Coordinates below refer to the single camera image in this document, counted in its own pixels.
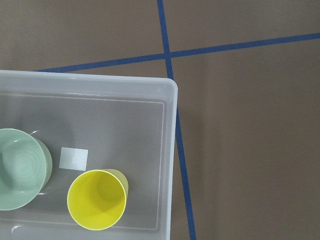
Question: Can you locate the yellow plastic cup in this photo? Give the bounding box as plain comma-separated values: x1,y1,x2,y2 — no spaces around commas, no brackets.
67,169,129,231

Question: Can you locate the mint green bowl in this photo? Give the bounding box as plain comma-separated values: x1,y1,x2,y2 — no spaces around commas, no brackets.
0,128,53,211

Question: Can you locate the translucent plastic storage box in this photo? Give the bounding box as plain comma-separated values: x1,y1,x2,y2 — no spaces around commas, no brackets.
0,70,178,240

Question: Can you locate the white label sticker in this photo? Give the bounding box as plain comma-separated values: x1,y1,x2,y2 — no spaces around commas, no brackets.
59,147,89,171

